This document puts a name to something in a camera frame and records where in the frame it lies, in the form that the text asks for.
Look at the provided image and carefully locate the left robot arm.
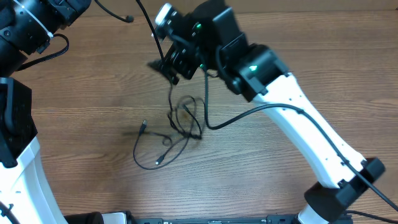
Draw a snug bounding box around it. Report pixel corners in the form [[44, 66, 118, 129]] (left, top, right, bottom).
[[1, 0, 134, 223]]

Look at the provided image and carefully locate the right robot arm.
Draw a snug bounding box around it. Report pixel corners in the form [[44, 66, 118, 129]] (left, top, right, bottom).
[[155, 1, 385, 223]]

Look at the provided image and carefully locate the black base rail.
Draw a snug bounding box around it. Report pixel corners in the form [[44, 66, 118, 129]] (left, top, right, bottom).
[[133, 213, 354, 224]]

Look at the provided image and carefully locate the black usb cable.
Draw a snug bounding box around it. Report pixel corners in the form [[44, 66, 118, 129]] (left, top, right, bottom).
[[135, 0, 206, 141]]

